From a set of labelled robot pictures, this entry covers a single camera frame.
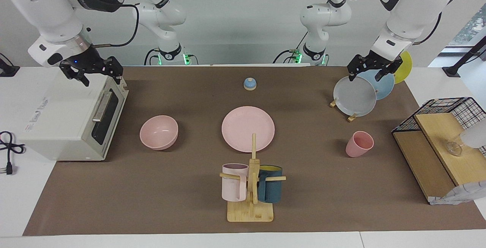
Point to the white cloth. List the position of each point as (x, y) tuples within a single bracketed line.
[(459, 193)]

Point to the clear glass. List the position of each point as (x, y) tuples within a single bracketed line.
[(454, 148)]

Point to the cream toaster oven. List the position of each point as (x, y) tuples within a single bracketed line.
[(57, 119)]

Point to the black clamp stand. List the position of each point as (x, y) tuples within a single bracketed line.
[(465, 56), (7, 70)]

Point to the pale pink mug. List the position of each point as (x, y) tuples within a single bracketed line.
[(233, 187)]

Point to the pink cup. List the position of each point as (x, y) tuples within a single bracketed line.
[(358, 145)]

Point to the pink bowl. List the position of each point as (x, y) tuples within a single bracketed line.
[(158, 132)]

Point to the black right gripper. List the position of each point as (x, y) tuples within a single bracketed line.
[(89, 65)]

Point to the pink plate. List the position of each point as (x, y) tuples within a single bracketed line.
[(243, 126)]

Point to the grey plate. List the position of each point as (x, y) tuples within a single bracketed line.
[(353, 96)]

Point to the yellow plate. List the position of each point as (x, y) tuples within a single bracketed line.
[(405, 67)]

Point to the window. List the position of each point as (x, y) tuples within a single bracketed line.
[(471, 24)]

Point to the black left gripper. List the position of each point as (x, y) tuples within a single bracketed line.
[(374, 62)]

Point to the dark teal mug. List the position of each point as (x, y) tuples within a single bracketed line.
[(271, 189)]

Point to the wooden plate rack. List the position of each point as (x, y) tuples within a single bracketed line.
[(352, 118)]

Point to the wooden mug tree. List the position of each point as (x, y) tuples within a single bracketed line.
[(250, 212)]

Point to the light blue plate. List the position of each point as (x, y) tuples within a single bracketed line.
[(384, 87)]

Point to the brown table mat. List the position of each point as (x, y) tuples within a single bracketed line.
[(152, 195)]

